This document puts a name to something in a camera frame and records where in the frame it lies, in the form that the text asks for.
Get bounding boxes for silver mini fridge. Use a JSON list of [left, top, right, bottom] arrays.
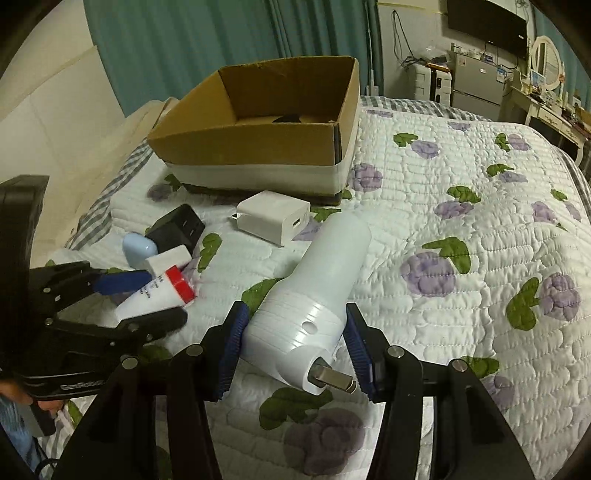
[[450, 49, 509, 123]]

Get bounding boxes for white tube with red cap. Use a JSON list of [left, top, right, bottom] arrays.
[[115, 265, 195, 329]]

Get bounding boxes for large white charger block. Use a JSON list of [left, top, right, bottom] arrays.
[[230, 189, 311, 248]]

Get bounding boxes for white drawer cabinet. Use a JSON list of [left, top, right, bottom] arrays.
[[412, 62, 437, 100]]

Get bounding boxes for person's left hand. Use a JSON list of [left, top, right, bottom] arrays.
[[0, 376, 63, 414]]

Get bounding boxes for white floor appliance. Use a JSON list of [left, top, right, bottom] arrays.
[[431, 69, 454, 105]]

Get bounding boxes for teal curtain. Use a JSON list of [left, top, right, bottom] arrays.
[[83, 0, 384, 118]]

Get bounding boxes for brown cardboard box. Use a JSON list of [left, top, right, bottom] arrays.
[[147, 56, 361, 206]]

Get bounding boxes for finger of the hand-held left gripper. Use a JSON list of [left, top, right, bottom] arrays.
[[45, 306, 188, 355], [28, 260, 151, 319]]

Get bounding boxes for white dressing table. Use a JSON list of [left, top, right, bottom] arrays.
[[507, 71, 591, 168]]

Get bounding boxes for person's blue trousers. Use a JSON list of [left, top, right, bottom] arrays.
[[0, 396, 44, 469]]

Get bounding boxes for floral quilted blanket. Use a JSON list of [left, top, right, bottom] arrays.
[[34, 105, 591, 480]]

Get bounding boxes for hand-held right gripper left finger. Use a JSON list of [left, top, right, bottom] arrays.
[[51, 300, 252, 480]]

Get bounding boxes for small white box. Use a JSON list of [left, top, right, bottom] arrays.
[[144, 244, 193, 278]]

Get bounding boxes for light blue earbud case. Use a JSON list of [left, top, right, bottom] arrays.
[[122, 233, 158, 271]]

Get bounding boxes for black charger block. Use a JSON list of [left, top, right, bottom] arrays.
[[145, 203, 206, 256]]

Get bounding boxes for beige padded headboard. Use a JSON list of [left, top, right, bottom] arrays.
[[0, 44, 126, 252]]

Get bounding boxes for black wall television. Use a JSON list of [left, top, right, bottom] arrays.
[[445, 0, 530, 59]]

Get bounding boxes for black wall cables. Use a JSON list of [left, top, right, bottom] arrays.
[[392, 9, 451, 70]]

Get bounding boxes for white plastic bottle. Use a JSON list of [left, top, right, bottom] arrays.
[[240, 213, 373, 397]]

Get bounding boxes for beige pillow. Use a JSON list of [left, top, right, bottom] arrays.
[[121, 96, 182, 153]]

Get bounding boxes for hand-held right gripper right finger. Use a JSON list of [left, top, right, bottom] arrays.
[[344, 302, 539, 480]]

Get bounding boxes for white oval mirror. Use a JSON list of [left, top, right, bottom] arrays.
[[527, 35, 565, 92]]

